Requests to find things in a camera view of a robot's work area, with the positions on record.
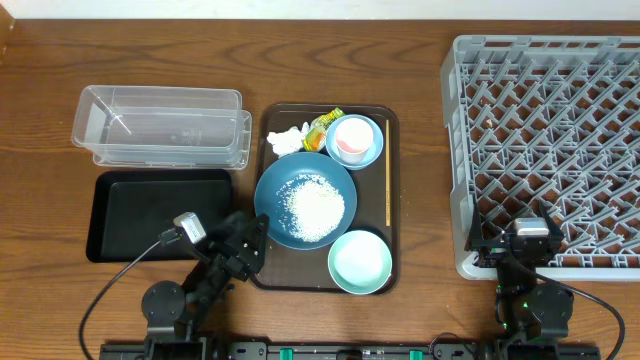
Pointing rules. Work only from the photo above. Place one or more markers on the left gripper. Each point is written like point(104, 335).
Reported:
point(237, 252)

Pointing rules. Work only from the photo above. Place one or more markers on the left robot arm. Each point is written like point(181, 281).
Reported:
point(175, 312)

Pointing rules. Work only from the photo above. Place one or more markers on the light blue small bowl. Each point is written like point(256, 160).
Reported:
point(373, 152)

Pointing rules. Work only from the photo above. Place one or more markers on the pile of white rice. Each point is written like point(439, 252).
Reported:
point(313, 208)

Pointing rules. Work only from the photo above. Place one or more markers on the mint green bowl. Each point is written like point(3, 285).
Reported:
point(360, 262)

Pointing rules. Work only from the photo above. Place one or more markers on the crumpled white tissue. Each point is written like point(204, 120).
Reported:
point(288, 142)

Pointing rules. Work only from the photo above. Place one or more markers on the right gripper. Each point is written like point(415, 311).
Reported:
point(494, 250)

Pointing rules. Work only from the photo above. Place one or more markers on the black plastic tray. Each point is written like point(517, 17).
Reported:
point(131, 208)

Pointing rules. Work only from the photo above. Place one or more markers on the yellow green snack wrapper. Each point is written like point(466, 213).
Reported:
point(315, 139)

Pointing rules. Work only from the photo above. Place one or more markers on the clear plastic bin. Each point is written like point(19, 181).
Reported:
point(163, 127)

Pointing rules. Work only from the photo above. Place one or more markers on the dark blue plate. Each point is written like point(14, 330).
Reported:
point(286, 169)

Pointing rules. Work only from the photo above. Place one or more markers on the wooden chopstick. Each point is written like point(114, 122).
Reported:
point(387, 175)

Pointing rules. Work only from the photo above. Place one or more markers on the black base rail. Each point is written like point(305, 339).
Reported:
point(263, 351)

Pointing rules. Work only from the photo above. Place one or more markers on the pink cup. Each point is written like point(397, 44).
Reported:
point(353, 137)

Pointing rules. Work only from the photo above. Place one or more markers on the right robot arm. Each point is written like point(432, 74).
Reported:
point(533, 312)

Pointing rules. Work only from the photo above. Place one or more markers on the grey dishwasher rack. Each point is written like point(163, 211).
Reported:
point(547, 122)

